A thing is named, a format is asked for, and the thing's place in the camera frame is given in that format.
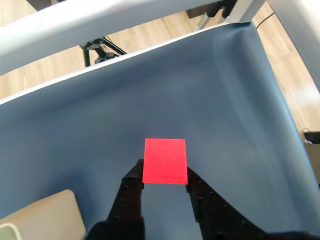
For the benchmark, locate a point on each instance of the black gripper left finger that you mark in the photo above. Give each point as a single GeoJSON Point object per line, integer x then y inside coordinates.
{"type": "Point", "coordinates": [127, 200]}

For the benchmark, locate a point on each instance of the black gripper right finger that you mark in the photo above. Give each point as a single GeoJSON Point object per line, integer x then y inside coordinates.
{"type": "Point", "coordinates": [215, 215]}

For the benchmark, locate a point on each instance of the red cube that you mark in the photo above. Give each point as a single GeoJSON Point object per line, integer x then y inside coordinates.
{"type": "Point", "coordinates": [165, 161]}

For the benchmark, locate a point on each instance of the beige square box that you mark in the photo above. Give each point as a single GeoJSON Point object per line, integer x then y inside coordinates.
{"type": "Point", "coordinates": [50, 215]}

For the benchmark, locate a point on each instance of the blue-grey table mat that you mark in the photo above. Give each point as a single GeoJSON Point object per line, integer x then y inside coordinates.
{"type": "Point", "coordinates": [175, 100]}

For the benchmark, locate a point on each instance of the black device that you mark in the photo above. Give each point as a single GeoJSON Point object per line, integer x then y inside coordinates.
{"type": "Point", "coordinates": [313, 137]}

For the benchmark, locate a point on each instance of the black tripod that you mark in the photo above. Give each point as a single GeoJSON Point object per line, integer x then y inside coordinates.
{"type": "Point", "coordinates": [86, 53]}

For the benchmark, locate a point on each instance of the black and silver stand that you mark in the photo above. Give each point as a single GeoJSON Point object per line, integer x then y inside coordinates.
{"type": "Point", "coordinates": [212, 10]}

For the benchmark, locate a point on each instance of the dark furniture piece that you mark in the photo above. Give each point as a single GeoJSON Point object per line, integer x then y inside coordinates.
{"type": "Point", "coordinates": [45, 3]}

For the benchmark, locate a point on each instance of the white metal frame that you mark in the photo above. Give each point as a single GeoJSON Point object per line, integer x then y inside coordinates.
{"type": "Point", "coordinates": [75, 27]}

